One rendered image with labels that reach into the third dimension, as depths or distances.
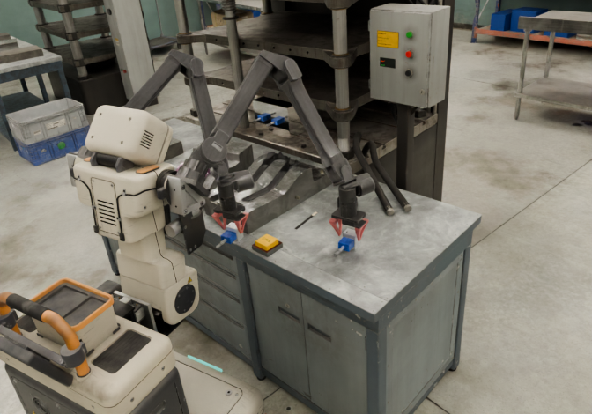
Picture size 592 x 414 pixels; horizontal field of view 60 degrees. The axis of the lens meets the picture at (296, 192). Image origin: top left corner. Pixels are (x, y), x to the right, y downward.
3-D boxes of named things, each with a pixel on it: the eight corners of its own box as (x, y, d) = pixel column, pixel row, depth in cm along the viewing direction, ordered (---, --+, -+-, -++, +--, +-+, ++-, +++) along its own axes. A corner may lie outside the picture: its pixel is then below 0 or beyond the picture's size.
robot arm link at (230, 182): (214, 179, 182) (218, 185, 177) (232, 173, 184) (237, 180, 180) (217, 195, 185) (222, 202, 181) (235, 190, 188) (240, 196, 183)
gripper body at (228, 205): (224, 205, 192) (220, 188, 188) (246, 210, 187) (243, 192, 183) (213, 213, 187) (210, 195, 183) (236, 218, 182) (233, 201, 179)
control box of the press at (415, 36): (414, 306, 270) (426, 14, 200) (366, 283, 289) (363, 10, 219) (435, 284, 283) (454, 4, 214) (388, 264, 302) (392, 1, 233)
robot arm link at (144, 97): (173, 52, 193) (176, 39, 183) (203, 74, 194) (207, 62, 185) (94, 140, 177) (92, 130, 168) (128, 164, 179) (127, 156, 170)
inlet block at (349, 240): (342, 263, 174) (341, 250, 171) (329, 259, 176) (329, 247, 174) (359, 244, 183) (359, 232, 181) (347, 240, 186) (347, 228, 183)
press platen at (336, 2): (347, 43, 217) (346, -4, 208) (170, 22, 297) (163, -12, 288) (445, 9, 268) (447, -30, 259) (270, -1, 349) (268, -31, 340)
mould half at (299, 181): (247, 234, 194) (243, 203, 188) (205, 214, 211) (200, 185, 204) (332, 183, 225) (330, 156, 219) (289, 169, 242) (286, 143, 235)
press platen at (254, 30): (349, 100, 228) (348, 57, 219) (178, 66, 309) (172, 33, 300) (442, 57, 280) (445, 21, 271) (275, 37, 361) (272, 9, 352)
